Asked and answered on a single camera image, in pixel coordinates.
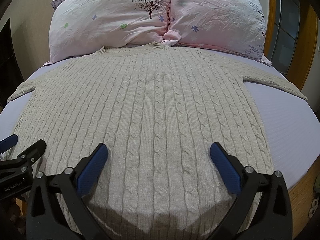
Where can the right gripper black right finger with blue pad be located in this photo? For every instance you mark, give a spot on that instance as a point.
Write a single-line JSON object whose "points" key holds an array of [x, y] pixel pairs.
{"points": [[273, 216]]}

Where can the beige cable knit sweater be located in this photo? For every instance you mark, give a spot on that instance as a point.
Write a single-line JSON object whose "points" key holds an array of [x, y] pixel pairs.
{"points": [[158, 109]]}

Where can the pink floral right pillow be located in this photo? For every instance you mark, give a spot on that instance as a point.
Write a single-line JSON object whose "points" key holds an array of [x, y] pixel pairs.
{"points": [[233, 26]]}

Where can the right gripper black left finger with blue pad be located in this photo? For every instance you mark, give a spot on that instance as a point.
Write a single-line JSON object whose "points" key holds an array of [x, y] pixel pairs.
{"points": [[45, 219]]}

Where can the lavender bed sheet mattress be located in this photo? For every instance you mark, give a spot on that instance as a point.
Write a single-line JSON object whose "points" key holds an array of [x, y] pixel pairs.
{"points": [[291, 126]]}

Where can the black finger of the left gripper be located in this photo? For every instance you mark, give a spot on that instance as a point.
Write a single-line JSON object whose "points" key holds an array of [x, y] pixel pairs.
{"points": [[28, 157]]}

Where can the woven wooden bed frame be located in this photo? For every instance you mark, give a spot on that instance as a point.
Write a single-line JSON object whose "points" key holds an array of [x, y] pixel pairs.
{"points": [[301, 197]]}

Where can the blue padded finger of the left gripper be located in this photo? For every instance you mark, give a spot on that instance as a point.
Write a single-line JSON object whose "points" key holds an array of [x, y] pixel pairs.
{"points": [[8, 143]]}

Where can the pink floral left pillow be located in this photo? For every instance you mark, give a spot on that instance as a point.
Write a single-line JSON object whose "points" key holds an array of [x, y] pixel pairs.
{"points": [[81, 27]]}

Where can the wooden framed glass door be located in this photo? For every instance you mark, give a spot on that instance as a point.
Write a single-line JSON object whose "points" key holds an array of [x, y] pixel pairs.
{"points": [[291, 38]]}

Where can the pink floral pillow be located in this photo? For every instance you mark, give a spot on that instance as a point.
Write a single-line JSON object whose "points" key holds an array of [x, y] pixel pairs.
{"points": [[81, 27], [233, 26]]}

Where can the white wall power socket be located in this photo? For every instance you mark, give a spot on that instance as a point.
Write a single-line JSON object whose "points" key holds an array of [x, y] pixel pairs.
{"points": [[313, 208]]}

